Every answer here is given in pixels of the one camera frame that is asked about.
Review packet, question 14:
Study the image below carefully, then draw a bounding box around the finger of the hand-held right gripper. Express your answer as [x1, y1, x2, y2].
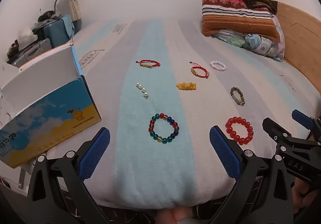
[262, 118, 321, 151]
[292, 110, 321, 143]

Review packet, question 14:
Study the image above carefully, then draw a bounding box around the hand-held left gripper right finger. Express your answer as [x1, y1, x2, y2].
[209, 126, 294, 224]

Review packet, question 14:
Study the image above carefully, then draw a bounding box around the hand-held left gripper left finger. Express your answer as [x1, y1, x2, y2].
[26, 127, 112, 224]

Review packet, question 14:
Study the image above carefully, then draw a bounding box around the red bead bracelet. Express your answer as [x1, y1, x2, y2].
[225, 117, 254, 145]

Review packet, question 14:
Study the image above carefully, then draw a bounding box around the brown green bead bracelet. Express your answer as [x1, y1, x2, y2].
[230, 86, 245, 106]

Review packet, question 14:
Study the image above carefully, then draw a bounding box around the blue and yellow cardboard box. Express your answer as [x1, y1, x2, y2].
[0, 43, 102, 169]

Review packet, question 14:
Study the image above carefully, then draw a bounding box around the multicolour glass bead bracelet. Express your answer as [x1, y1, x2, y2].
[149, 113, 179, 144]

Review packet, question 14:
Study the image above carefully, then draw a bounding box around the pearl bead bracelet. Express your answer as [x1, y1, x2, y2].
[136, 82, 150, 99]

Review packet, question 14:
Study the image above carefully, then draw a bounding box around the yellow bead bracelet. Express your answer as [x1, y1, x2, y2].
[176, 82, 197, 91]

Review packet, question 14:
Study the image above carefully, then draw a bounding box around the person's right hand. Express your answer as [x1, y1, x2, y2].
[292, 179, 321, 214]

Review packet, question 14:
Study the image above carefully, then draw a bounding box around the striped bed sheet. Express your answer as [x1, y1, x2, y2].
[45, 19, 321, 211]

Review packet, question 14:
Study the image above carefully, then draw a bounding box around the wooden headboard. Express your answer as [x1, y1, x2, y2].
[272, 2, 321, 94]

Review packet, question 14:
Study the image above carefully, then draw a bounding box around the person's leg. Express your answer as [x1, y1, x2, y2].
[155, 208, 193, 224]

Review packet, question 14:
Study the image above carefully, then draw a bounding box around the floral quilt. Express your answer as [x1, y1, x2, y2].
[213, 14, 286, 62]

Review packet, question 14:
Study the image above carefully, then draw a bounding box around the striped red orange pillow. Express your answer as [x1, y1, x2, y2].
[201, 0, 281, 43]

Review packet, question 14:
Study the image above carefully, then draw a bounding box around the grey suitcase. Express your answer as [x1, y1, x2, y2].
[7, 38, 52, 67]

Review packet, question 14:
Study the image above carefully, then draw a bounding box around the teal suitcase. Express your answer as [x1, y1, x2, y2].
[41, 17, 76, 49]

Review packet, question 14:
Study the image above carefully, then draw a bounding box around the light blue cloth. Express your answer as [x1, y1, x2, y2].
[61, 15, 76, 37]

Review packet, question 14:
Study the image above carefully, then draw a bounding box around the white plastic bag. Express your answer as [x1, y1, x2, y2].
[17, 26, 38, 44]

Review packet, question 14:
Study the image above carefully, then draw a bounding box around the black bag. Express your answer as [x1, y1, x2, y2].
[38, 9, 62, 23]

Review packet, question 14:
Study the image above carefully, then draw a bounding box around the white bead bracelet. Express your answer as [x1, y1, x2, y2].
[210, 61, 227, 71]

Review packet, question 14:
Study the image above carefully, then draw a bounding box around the red string bracelet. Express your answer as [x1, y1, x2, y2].
[136, 60, 161, 70]
[189, 61, 209, 79]

